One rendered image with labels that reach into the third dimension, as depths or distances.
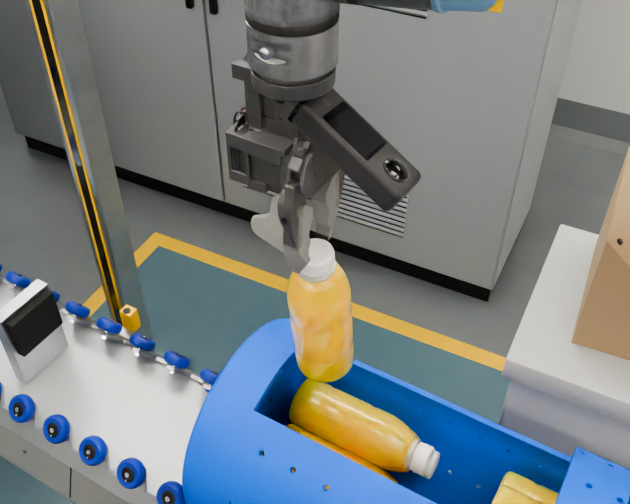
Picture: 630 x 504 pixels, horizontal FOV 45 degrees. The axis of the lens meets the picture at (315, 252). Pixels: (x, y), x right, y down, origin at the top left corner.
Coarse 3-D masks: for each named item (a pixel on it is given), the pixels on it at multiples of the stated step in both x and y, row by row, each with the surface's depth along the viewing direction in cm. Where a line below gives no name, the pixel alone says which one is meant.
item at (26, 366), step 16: (32, 288) 122; (48, 288) 124; (16, 304) 120; (32, 304) 120; (48, 304) 122; (0, 320) 117; (16, 320) 118; (32, 320) 120; (48, 320) 124; (0, 336) 120; (16, 336) 119; (32, 336) 122; (48, 336) 128; (64, 336) 132; (16, 352) 122; (32, 352) 126; (48, 352) 129; (16, 368) 125; (32, 368) 127
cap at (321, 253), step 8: (312, 240) 76; (320, 240) 76; (312, 248) 76; (320, 248) 76; (328, 248) 76; (312, 256) 75; (320, 256) 75; (328, 256) 75; (312, 264) 74; (320, 264) 74; (328, 264) 75; (304, 272) 75; (312, 272) 75; (320, 272) 75; (328, 272) 76
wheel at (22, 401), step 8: (16, 400) 119; (24, 400) 118; (32, 400) 119; (8, 408) 120; (16, 408) 118; (24, 408) 118; (32, 408) 119; (16, 416) 119; (24, 416) 118; (32, 416) 119
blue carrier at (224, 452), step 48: (288, 336) 96; (240, 384) 90; (288, 384) 111; (336, 384) 111; (384, 384) 106; (192, 432) 90; (240, 432) 88; (288, 432) 86; (432, 432) 106; (480, 432) 101; (192, 480) 91; (240, 480) 88; (288, 480) 85; (336, 480) 83; (384, 480) 82; (432, 480) 107; (480, 480) 104; (576, 480) 80; (624, 480) 82
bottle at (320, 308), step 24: (336, 264) 77; (288, 288) 79; (312, 288) 76; (336, 288) 77; (312, 312) 77; (336, 312) 78; (312, 336) 80; (336, 336) 81; (312, 360) 84; (336, 360) 84
